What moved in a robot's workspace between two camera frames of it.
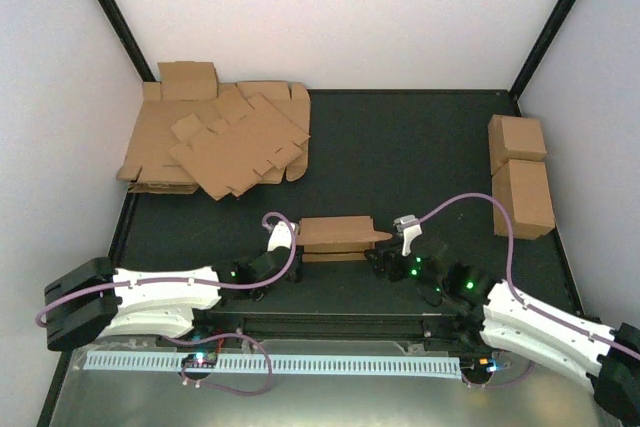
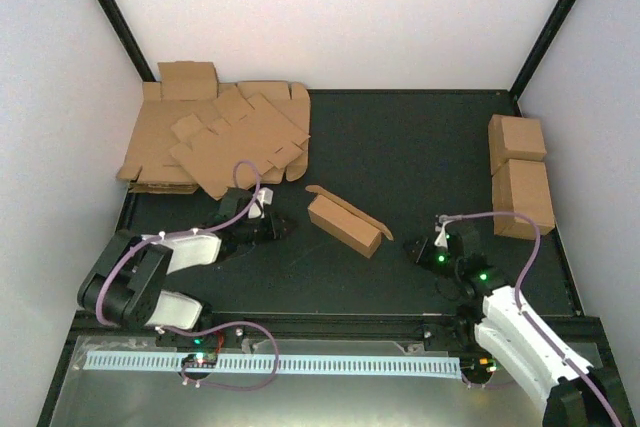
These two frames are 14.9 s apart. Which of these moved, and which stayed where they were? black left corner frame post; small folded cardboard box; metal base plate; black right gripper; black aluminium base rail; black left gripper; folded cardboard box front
Moved: black right gripper; black left gripper
Stayed: small folded cardboard box; black left corner frame post; black aluminium base rail; folded cardboard box front; metal base plate
